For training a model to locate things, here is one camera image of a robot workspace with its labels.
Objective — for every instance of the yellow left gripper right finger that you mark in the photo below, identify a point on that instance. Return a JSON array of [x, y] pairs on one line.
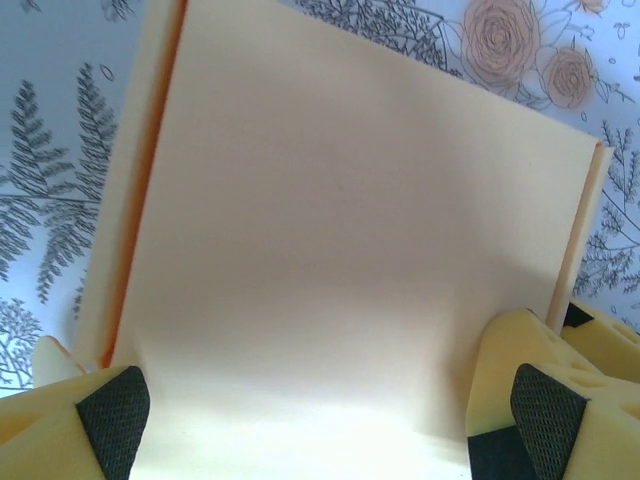
[[550, 425]]

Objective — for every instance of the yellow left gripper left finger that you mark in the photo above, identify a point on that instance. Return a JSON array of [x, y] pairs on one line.
[[60, 435]]

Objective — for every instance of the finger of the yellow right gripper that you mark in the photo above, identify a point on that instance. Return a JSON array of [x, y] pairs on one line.
[[500, 360]]

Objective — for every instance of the floral patterned table cover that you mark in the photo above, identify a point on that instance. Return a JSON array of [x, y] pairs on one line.
[[50, 75]]

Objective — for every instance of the yellow paper box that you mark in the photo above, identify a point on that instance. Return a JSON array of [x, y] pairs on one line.
[[325, 225]]

